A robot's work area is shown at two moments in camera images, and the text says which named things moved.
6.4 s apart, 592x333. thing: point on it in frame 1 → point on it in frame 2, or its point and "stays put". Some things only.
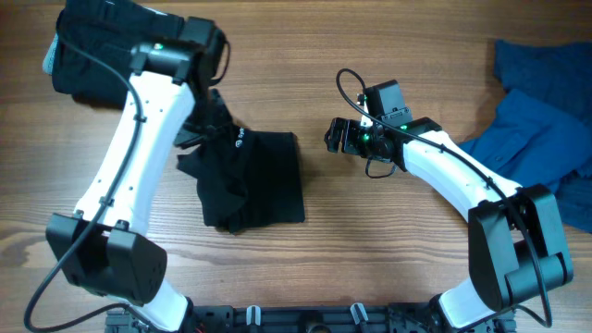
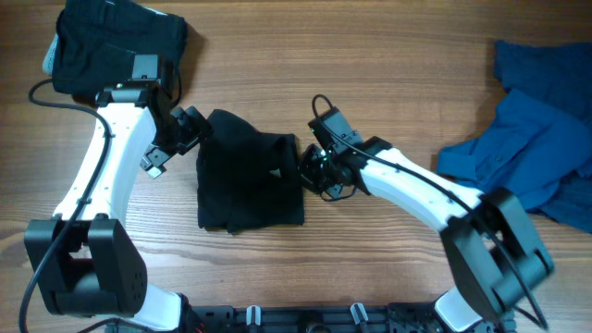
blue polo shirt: (529, 142) stays put
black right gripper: (350, 143) → (306, 175)
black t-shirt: (246, 178) stays put
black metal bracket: (328, 317) stays put
